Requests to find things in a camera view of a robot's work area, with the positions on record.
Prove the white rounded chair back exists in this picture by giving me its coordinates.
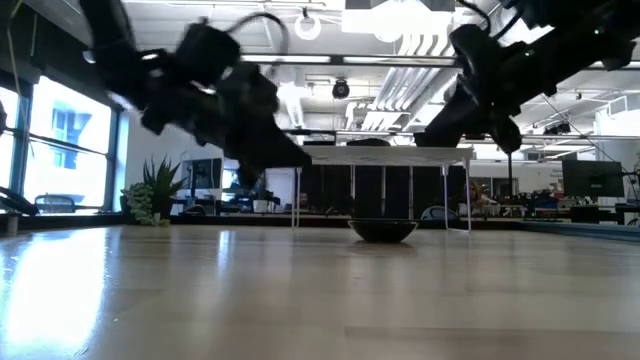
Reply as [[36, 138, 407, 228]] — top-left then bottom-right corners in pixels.
[[420, 205, 461, 221]]

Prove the white ring light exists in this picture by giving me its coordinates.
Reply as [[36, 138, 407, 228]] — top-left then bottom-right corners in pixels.
[[293, 10, 323, 42]]

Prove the black pot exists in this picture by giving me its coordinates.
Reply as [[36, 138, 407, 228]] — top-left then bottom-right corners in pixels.
[[347, 219, 419, 245], [346, 137, 392, 148]]

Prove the person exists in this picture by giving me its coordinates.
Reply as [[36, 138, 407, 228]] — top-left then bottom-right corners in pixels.
[[467, 179, 496, 217]]

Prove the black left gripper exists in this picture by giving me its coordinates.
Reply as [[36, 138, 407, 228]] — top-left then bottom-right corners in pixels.
[[141, 73, 313, 192]]

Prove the black slanted bar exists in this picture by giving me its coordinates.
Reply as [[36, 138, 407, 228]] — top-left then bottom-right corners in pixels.
[[0, 185, 39, 236]]

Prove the green succulent plant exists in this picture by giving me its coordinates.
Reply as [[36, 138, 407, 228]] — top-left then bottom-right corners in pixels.
[[119, 155, 187, 228]]

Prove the long ceiling light bar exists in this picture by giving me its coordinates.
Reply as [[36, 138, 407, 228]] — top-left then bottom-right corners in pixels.
[[239, 52, 459, 70]]

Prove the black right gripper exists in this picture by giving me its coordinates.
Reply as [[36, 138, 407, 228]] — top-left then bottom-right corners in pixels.
[[413, 23, 525, 154]]

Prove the black aluminium table frame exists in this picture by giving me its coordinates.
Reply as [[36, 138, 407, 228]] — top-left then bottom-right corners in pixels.
[[0, 213, 640, 242]]

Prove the black computer monitor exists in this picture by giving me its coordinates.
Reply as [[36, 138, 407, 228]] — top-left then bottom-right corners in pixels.
[[561, 159, 626, 198], [180, 157, 224, 191]]

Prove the dark cabinet row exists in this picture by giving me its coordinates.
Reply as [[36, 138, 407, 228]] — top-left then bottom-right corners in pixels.
[[299, 164, 501, 220]]

